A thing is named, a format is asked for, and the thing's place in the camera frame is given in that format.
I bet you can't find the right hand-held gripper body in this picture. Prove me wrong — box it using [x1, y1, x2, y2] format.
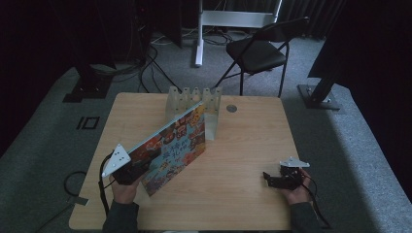
[277, 156, 311, 191]

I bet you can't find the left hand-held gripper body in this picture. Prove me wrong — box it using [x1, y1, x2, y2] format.
[101, 143, 144, 186]

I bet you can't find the colourful cartoon picture book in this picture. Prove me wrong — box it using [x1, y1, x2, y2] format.
[127, 100, 207, 198]

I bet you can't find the clear acrylic book rack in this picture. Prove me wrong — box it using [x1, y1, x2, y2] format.
[165, 85, 223, 142]

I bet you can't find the person's right hand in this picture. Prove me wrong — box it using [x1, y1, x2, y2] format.
[281, 168, 314, 206]

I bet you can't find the person's left hand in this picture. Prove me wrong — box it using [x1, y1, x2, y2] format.
[111, 174, 143, 205]

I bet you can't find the black floor tape marking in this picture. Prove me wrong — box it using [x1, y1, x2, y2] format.
[76, 116, 101, 131]

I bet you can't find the grey floor tape piece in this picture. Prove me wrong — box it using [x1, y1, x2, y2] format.
[67, 195, 89, 207]

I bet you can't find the black stand with flat base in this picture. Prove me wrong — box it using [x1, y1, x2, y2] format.
[62, 62, 114, 104]

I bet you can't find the black folding chair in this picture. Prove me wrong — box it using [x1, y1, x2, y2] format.
[213, 17, 310, 98]

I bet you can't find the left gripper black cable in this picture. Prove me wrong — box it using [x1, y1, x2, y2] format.
[98, 152, 113, 217]

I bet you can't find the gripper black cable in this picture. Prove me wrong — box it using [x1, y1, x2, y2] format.
[98, 152, 113, 217]
[300, 174, 332, 230]

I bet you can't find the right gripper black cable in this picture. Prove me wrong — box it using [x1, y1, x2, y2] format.
[300, 174, 332, 230]

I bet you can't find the black looped floor cable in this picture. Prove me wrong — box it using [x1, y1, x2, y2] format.
[63, 170, 87, 198]

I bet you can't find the black slanted stand with base plate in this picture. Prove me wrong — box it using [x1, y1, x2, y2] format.
[297, 32, 342, 111]

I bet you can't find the bundle of black floor cables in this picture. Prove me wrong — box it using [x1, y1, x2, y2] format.
[137, 43, 183, 95]

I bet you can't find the white metal desk frame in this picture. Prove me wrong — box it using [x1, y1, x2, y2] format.
[194, 0, 284, 68]

